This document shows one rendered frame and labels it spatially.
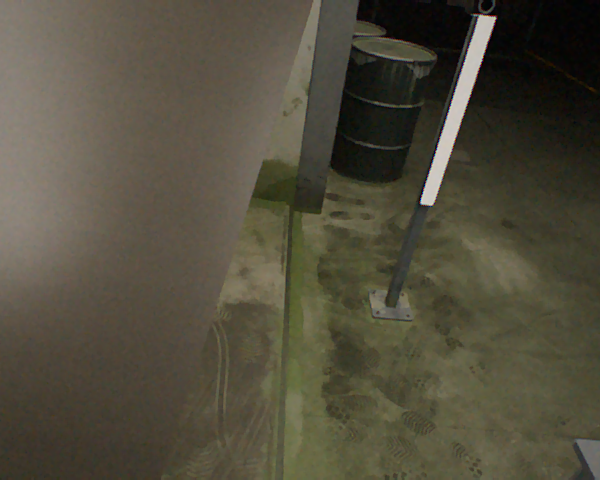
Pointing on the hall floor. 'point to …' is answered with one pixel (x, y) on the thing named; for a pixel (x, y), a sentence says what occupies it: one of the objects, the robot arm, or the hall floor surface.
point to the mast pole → (416, 216)
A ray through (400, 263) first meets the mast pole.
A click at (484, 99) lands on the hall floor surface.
